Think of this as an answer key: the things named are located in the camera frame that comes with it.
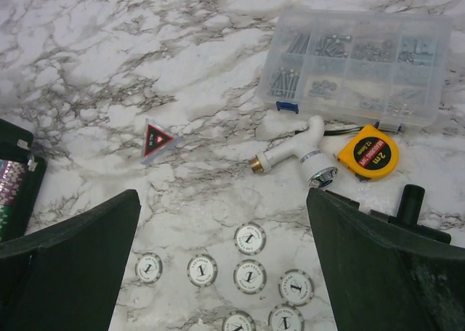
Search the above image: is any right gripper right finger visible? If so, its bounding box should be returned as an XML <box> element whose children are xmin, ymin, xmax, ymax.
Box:
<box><xmin>307</xmin><ymin>189</ymin><xmax>464</xmax><ymax>330</ymax></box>

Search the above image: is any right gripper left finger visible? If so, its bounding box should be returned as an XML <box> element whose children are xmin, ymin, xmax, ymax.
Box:
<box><xmin>1</xmin><ymin>189</ymin><xmax>141</xmax><ymax>330</ymax></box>

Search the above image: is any white poker chip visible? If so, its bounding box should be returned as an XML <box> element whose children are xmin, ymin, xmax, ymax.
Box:
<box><xmin>187</xmin><ymin>254</ymin><xmax>218</xmax><ymax>287</ymax></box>
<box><xmin>278</xmin><ymin>269</ymin><xmax>315</xmax><ymax>307</ymax></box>
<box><xmin>268</xmin><ymin>303</ymin><xmax>304</xmax><ymax>331</ymax></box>
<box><xmin>233</xmin><ymin>259</ymin><xmax>267</xmax><ymax>295</ymax></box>
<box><xmin>233</xmin><ymin>222</ymin><xmax>267</xmax><ymax>256</ymax></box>
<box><xmin>135</xmin><ymin>253</ymin><xmax>163</xmax><ymax>284</ymax></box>
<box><xmin>222</xmin><ymin>310</ymin><xmax>256</xmax><ymax>331</ymax></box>

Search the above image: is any triangular all-in button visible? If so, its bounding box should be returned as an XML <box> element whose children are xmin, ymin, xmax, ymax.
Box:
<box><xmin>141</xmin><ymin>118</ymin><xmax>181</xmax><ymax>165</ymax></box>

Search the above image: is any black poker chip case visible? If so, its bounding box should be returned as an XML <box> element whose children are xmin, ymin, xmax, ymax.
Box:
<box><xmin>1</xmin><ymin>120</ymin><xmax>47</xmax><ymax>242</ymax></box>

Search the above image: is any white plastic faucet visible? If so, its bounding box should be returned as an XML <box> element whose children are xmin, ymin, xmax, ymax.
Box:
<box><xmin>249</xmin><ymin>115</ymin><xmax>338</xmax><ymax>188</ymax></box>

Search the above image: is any yellow tape measure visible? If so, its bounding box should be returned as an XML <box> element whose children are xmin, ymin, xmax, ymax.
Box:
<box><xmin>336</xmin><ymin>125</ymin><xmax>400</xmax><ymax>181</ymax></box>

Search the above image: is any clear plastic screw organizer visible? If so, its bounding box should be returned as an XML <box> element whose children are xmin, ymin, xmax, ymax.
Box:
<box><xmin>256</xmin><ymin>9</ymin><xmax>453</xmax><ymax>130</ymax></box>

